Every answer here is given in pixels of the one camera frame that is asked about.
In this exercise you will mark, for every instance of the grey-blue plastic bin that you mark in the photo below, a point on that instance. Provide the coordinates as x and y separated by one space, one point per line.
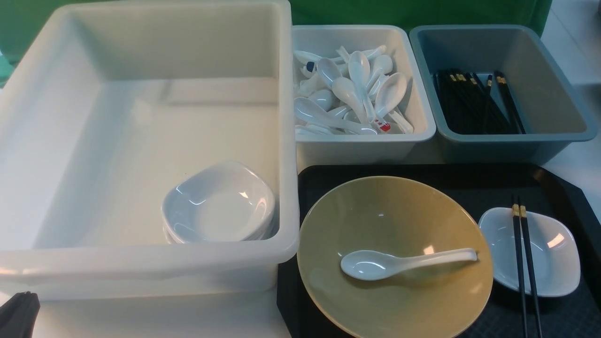
553 116

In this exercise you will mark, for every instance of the bundle of black chopsticks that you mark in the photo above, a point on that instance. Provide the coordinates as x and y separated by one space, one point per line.
471 106

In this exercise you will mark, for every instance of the green backdrop cloth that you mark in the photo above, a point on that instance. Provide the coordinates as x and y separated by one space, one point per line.
21 20

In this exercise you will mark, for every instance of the yellow noodle bowl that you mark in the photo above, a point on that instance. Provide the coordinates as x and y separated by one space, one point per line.
400 217

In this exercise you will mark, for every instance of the white square side dish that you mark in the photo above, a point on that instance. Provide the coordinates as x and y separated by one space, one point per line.
554 252

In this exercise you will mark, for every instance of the stack of white dishes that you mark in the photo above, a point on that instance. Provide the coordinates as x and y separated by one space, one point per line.
226 202

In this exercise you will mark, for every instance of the small white plastic bin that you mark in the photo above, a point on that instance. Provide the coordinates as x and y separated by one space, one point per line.
324 40

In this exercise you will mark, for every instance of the black chopstick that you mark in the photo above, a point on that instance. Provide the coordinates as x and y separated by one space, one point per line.
519 263
530 265

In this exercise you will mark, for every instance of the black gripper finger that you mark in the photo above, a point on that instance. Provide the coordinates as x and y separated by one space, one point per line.
18 315

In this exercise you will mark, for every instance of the white ceramic soup spoon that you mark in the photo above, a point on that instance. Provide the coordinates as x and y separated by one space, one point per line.
369 265

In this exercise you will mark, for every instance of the pile of white spoons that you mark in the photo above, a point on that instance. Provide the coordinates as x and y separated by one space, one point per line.
354 93

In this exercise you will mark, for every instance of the black textured serving tray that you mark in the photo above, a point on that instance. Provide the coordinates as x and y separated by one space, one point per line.
477 187

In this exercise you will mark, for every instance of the large white plastic tub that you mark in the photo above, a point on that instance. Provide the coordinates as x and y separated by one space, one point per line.
114 105

